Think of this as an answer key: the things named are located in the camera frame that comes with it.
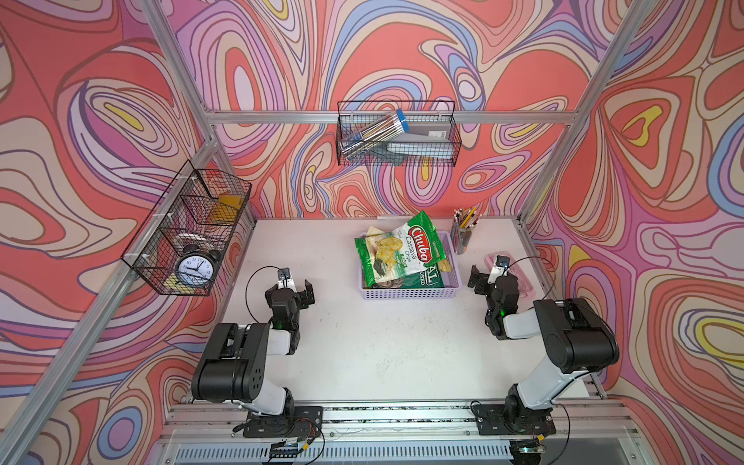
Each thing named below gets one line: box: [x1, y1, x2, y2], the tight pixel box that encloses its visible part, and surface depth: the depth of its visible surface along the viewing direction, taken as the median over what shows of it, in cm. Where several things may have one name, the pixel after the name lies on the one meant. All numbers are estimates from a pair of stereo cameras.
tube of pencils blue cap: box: [339, 108, 410, 160], surface depth 81 cm
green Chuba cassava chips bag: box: [354, 210, 447, 288], surface depth 93 cm
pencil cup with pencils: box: [450, 206, 483, 255], surface depth 103 cm
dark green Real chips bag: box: [372, 265, 446, 290], surface depth 92 cm
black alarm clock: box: [175, 244, 221, 288], surface depth 69 cm
